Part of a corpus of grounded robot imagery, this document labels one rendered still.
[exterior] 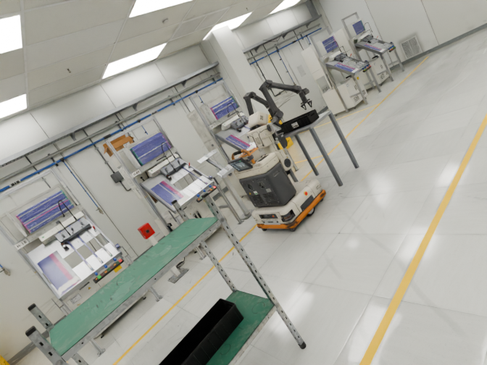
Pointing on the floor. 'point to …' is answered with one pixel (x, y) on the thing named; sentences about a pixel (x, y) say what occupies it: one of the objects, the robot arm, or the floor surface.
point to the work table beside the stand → (322, 146)
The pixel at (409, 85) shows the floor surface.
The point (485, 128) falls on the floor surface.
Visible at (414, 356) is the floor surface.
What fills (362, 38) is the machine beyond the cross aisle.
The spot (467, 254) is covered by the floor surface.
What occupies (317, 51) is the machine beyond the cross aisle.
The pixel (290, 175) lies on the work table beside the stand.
